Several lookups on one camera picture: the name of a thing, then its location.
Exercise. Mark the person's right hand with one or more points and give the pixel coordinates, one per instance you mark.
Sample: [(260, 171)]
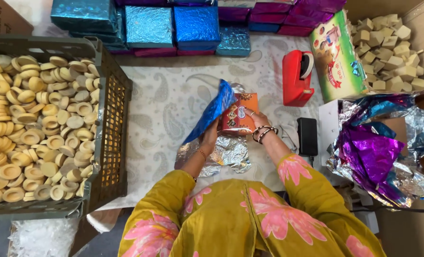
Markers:
[(259, 119)]

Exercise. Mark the person's left hand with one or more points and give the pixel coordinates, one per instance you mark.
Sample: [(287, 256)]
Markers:
[(210, 137)]

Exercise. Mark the person's left fingers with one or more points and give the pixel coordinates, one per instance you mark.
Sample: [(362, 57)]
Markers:
[(216, 125)]

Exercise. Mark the person's right fingers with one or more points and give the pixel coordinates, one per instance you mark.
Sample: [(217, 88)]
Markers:
[(252, 113)]

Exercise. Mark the orange printed box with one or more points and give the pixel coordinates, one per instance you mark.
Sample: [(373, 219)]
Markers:
[(238, 116)]

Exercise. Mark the blue silver foil wrapping sheet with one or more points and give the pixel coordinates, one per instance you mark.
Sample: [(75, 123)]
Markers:
[(212, 110)]

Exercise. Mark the dark beaded bangles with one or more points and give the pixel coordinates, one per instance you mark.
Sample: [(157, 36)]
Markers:
[(263, 132)]

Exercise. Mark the grey cloth piece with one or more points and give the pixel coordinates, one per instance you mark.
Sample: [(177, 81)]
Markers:
[(289, 137)]

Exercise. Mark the red tape dispenser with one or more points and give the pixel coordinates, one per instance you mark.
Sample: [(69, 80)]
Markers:
[(293, 84)]

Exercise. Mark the white paisley cloth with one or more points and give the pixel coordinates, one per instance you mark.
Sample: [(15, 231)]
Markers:
[(162, 107)]

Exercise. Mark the black power adapter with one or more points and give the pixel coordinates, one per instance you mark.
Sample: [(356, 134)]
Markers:
[(307, 137)]

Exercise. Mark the white tape roll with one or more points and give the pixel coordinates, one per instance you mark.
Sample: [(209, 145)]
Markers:
[(307, 64)]

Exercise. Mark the white box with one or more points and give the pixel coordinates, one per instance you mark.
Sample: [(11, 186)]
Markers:
[(328, 125)]

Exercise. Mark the yellow floral dress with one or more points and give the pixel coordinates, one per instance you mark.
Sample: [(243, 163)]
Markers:
[(233, 221)]

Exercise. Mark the green printed carton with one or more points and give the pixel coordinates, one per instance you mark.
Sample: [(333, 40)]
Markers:
[(335, 60)]

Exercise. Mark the dark green plastic crate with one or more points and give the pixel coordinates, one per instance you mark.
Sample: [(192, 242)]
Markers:
[(114, 125)]

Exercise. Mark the stack of purple foil boxes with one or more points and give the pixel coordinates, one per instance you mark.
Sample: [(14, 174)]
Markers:
[(297, 16)]

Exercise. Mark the stack of blue foil boxes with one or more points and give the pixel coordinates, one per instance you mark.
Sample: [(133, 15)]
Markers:
[(147, 26)]

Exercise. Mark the heap of loose foil sheets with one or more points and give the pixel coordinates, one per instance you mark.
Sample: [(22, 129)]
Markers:
[(372, 157)]

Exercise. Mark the heap of tan wooden blocks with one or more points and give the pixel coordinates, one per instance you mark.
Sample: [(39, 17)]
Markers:
[(387, 53)]

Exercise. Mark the pile of round wooden pieces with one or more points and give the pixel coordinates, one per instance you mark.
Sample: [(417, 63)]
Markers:
[(37, 125)]

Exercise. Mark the clear plastic bag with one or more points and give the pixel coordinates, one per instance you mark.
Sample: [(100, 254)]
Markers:
[(44, 237)]

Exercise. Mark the brown cardboard box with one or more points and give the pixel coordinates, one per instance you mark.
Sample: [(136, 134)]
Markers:
[(1, 18)]

